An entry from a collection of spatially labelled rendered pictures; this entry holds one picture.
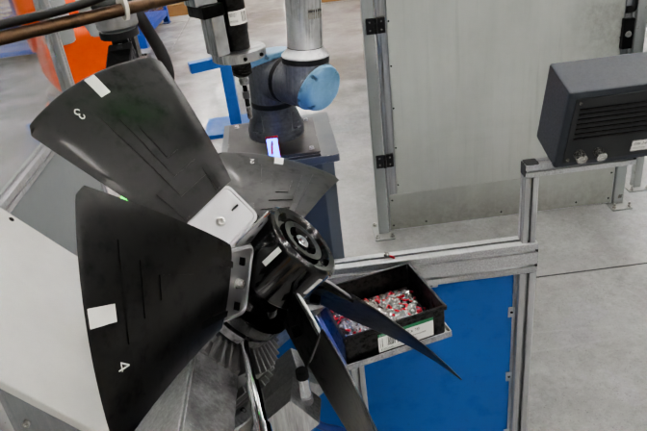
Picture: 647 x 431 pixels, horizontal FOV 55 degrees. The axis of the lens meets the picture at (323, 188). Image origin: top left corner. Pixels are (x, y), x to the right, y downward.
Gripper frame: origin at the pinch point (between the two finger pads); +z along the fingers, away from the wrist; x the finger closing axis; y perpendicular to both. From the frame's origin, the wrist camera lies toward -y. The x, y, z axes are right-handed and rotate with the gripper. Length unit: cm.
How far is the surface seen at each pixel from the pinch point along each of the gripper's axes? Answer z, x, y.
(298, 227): 0, -30, -43
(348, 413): 16, -33, -62
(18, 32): -32, -5, -51
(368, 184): 123, -61, 197
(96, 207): -19, -13, -66
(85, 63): 66, 118, 321
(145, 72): -20.0, -10.9, -29.2
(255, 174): 3.3, -22.4, -18.4
